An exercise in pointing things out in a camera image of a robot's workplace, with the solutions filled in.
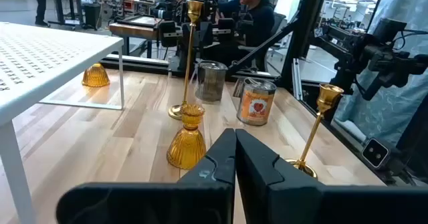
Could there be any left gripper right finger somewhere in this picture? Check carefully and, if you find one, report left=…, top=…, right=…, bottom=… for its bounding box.
left=235, top=128, right=428, bottom=224

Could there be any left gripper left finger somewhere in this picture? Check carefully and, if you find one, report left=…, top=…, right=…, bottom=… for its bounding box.
left=56, top=128, right=237, bottom=224

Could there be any tall brass candlestick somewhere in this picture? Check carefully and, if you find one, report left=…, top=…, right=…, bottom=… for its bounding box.
left=168, top=0, right=205, bottom=121

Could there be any amber ribbed glass candle holder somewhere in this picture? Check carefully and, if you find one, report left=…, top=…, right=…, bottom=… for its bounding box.
left=166, top=103, right=207, bottom=171
left=82, top=62, right=111, bottom=88

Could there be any grey label tin candle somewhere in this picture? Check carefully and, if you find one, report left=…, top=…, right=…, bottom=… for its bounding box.
left=195, top=60, right=229, bottom=103

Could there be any short brass candlestick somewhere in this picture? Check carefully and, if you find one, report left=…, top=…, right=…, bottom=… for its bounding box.
left=286, top=82, right=345, bottom=180

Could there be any orange label tin candle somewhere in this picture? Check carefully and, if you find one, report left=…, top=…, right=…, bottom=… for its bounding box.
left=236, top=77, right=278, bottom=127

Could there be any wooden desk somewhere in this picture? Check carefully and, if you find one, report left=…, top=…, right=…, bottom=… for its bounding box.
left=108, top=15, right=161, bottom=60

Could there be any black bin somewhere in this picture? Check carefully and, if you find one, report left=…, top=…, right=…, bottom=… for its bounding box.
left=82, top=3, right=102, bottom=30

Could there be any person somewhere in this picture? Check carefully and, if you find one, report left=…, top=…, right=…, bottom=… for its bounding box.
left=29, top=0, right=51, bottom=27
left=217, top=0, right=276, bottom=70

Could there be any black office chair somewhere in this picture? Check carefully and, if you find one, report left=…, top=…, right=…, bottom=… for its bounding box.
left=265, top=12, right=288, bottom=63

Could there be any pale blue plastic sheet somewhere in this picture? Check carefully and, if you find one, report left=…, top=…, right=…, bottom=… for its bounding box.
left=330, top=0, right=428, bottom=148

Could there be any white perforated metal shelf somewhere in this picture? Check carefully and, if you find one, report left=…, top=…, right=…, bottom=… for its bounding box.
left=0, top=21, right=126, bottom=224

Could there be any silver aluminium bar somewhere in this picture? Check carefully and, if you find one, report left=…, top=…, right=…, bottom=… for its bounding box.
left=291, top=58, right=304, bottom=101

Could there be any small two-lens camera box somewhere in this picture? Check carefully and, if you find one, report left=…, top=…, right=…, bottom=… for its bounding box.
left=361, top=137, right=391, bottom=170

